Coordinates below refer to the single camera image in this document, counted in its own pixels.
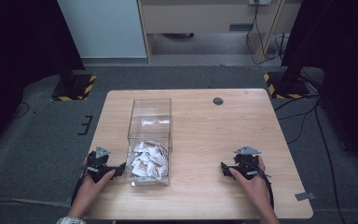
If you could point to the clear plastic box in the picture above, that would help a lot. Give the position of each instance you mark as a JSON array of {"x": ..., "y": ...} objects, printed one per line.
[{"x": 149, "y": 137}]

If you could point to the pile of white snack packets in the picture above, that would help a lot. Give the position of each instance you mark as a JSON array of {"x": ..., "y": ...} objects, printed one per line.
[{"x": 149, "y": 161}]

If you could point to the black curtain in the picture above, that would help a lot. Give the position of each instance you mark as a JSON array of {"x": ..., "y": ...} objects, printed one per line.
[
  {"x": 21, "y": 40},
  {"x": 338, "y": 46}
]

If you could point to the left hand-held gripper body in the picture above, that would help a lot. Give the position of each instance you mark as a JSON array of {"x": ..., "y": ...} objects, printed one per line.
[{"x": 97, "y": 161}]

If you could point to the white panel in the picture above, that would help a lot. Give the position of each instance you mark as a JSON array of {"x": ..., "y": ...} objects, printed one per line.
[{"x": 102, "y": 28}]

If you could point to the person's left hand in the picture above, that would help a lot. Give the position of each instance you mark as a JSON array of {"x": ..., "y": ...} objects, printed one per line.
[{"x": 88, "y": 191}]

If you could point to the person's right hand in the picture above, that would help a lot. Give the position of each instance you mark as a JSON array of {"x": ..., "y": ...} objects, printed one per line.
[{"x": 254, "y": 189}]

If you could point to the white power strip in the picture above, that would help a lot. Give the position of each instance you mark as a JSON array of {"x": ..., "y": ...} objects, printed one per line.
[{"x": 259, "y": 2}]

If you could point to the wooden cabinet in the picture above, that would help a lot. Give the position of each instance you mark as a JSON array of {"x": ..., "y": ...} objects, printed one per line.
[{"x": 205, "y": 18}]

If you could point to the grey table grommet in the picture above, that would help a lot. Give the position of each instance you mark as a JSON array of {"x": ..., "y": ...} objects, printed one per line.
[{"x": 218, "y": 101}]

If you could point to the black striped stand base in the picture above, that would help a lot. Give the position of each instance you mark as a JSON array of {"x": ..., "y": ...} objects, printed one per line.
[
  {"x": 287, "y": 87},
  {"x": 74, "y": 88}
]

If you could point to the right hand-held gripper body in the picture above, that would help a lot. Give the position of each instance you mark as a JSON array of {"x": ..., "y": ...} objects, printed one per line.
[{"x": 247, "y": 163}]

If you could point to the grey tape strip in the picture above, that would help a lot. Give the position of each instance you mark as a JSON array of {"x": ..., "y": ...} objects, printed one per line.
[{"x": 305, "y": 196}]

